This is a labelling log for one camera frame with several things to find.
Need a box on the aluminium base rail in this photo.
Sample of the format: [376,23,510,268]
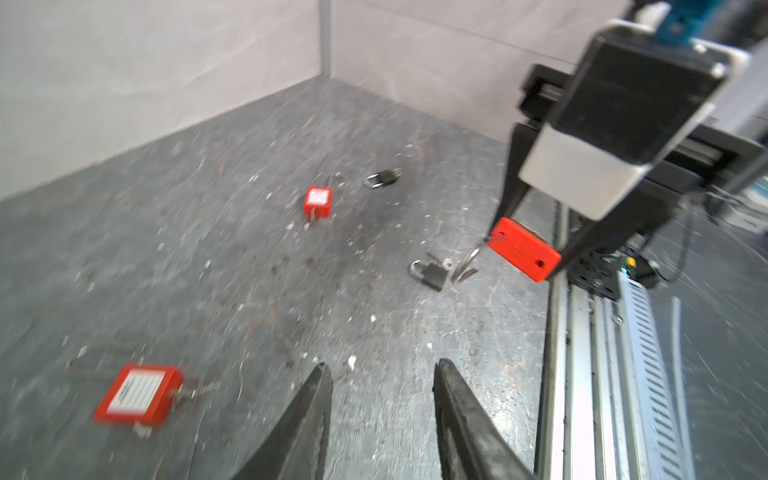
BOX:
[534,235,696,479]

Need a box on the silver key with ring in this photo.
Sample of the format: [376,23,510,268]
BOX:
[426,252,455,271]

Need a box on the small black padlock far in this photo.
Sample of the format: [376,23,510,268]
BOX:
[363,168,402,189]

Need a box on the red long-shackle padlock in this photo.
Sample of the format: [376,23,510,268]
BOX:
[451,217,561,283]

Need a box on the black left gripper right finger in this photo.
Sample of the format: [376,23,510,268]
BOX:
[433,358,534,479]

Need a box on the black padlock near key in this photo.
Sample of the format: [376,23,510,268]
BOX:
[408,260,449,292]

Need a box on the red padlock with key ring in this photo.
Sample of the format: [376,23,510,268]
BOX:
[64,343,220,431]

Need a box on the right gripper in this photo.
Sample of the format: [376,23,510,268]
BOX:
[488,64,767,280]

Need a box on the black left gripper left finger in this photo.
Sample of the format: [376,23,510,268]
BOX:
[234,363,333,480]

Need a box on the small red padlock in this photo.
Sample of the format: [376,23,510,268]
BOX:
[303,173,343,222]

